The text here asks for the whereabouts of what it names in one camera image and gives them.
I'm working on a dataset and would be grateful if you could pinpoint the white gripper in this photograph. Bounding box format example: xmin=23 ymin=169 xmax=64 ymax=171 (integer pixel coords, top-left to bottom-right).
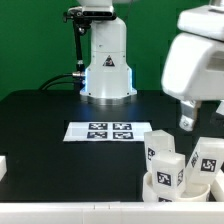
xmin=161 ymin=33 xmax=224 ymax=132

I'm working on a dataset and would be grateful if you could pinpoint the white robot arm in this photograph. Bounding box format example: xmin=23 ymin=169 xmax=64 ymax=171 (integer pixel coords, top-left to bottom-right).
xmin=79 ymin=0 xmax=224 ymax=131

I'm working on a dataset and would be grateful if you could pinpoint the white right barrier block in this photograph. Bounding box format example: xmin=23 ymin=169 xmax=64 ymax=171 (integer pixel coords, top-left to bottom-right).
xmin=211 ymin=170 xmax=224 ymax=202

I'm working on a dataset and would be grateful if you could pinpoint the white barrier block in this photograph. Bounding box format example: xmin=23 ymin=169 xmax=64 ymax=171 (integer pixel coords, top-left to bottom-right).
xmin=211 ymin=170 xmax=224 ymax=202
xmin=0 ymin=156 xmax=7 ymax=181

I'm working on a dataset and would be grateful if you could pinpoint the white marker sheet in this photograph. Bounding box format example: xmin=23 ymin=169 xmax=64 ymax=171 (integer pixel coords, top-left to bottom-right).
xmin=63 ymin=122 xmax=152 ymax=142

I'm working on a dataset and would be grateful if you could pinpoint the white left barrier block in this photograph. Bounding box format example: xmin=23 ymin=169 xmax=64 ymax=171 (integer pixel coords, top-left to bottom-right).
xmin=0 ymin=156 xmax=7 ymax=181

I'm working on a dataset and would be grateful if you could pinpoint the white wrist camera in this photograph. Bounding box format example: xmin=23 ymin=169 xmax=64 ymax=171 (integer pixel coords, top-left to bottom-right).
xmin=177 ymin=5 xmax=224 ymax=42

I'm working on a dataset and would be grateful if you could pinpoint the white front barrier wall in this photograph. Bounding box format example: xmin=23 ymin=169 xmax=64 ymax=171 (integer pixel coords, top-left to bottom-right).
xmin=0 ymin=202 xmax=224 ymax=224

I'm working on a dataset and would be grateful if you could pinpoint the black cable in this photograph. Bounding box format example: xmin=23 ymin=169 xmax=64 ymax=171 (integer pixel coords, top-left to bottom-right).
xmin=38 ymin=73 xmax=76 ymax=92

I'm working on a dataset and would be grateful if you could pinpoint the black camera on stand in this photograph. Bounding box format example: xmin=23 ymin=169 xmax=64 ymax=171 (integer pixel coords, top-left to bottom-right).
xmin=63 ymin=6 xmax=116 ymax=78

